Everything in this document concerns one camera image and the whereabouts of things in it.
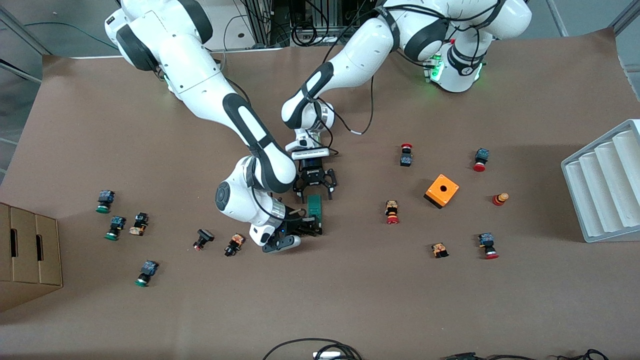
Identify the black square button red stem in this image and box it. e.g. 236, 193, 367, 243
193, 228, 215, 252

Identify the aluminium rack with cables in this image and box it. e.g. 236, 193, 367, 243
240, 0, 386, 48

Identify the brown cardboard box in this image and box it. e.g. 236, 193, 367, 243
0, 202, 64, 313

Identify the black selector switch orange block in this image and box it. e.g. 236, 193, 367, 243
224, 233, 246, 258

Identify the green load switch cream base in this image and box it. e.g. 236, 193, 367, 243
305, 194, 325, 223

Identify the grey ribbed plastic tray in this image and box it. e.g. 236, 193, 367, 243
560, 119, 640, 244

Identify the black looped cable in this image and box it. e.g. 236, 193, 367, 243
262, 338, 363, 360

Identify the green push button blue block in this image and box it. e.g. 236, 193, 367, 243
134, 260, 160, 288
96, 190, 116, 214
104, 216, 127, 241

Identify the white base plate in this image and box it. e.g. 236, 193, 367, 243
207, 0, 286, 53

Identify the black cable bundle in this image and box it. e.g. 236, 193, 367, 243
440, 348, 611, 360

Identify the orange button enclosure box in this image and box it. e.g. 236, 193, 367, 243
424, 173, 460, 210

